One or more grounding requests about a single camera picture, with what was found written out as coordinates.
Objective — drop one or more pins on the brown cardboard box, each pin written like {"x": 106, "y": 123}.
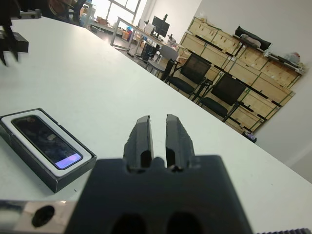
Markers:
{"x": 101, "y": 20}

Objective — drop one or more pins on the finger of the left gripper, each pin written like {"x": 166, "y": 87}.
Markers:
{"x": 11, "y": 39}
{"x": 2, "y": 54}

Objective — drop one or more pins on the black computer monitor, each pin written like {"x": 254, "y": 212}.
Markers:
{"x": 161, "y": 25}

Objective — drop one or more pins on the black box white insert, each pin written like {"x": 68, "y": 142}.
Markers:
{"x": 73, "y": 175}

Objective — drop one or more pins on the orange box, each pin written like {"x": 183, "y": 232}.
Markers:
{"x": 126, "y": 35}

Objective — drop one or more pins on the grey plastic chair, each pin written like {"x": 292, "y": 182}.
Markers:
{"x": 168, "y": 52}

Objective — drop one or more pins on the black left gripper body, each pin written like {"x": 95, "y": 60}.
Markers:
{"x": 6, "y": 12}

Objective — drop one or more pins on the bright window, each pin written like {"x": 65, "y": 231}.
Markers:
{"x": 122, "y": 7}

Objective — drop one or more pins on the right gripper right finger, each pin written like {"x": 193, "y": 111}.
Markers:
{"x": 178, "y": 141}

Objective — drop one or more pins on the long white frame desk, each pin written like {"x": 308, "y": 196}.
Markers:
{"x": 136, "y": 27}

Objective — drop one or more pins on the black box lid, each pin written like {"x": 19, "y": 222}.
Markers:
{"x": 22, "y": 42}

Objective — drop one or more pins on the aluminium profile bar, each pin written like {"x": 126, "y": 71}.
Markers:
{"x": 280, "y": 58}

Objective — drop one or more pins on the wooden plywood crate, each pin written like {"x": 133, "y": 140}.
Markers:
{"x": 218, "y": 54}
{"x": 280, "y": 74}
{"x": 251, "y": 119}
{"x": 252, "y": 58}
{"x": 243, "y": 69}
{"x": 273, "y": 89}
{"x": 204, "y": 28}
{"x": 192, "y": 42}
{"x": 260, "y": 104}
{"x": 226, "y": 41}

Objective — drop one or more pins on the black bag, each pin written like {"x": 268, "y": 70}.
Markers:
{"x": 253, "y": 37}

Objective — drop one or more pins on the black mesh chair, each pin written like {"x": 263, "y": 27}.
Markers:
{"x": 228, "y": 89}
{"x": 195, "y": 67}

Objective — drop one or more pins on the clear plastic bag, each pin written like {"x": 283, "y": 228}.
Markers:
{"x": 293, "y": 57}

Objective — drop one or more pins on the black trash bin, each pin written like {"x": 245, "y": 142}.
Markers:
{"x": 251, "y": 139}

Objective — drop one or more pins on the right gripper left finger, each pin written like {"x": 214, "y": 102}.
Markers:
{"x": 139, "y": 141}

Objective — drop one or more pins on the black office chair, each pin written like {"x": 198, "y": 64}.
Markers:
{"x": 78, "y": 12}

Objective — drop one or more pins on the black computer tower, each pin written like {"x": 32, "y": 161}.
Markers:
{"x": 148, "y": 51}

